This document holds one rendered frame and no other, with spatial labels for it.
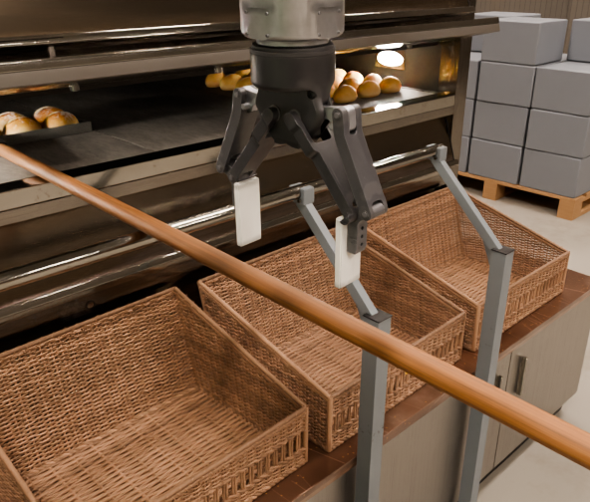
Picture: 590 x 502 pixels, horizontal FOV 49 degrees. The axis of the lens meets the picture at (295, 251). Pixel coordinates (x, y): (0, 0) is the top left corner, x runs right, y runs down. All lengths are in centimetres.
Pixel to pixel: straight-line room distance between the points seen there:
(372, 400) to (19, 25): 101
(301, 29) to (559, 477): 213
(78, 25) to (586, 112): 371
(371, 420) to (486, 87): 377
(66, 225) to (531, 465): 176
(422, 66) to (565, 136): 237
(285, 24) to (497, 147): 445
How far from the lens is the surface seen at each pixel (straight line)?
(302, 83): 56
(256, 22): 56
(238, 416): 163
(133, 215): 113
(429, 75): 247
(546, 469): 251
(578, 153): 470
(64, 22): 141
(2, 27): 136
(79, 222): 152
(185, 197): 165
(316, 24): 55
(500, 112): 491
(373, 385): 137
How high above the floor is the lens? 159
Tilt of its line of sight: 24 degrees down
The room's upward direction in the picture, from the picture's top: straight up
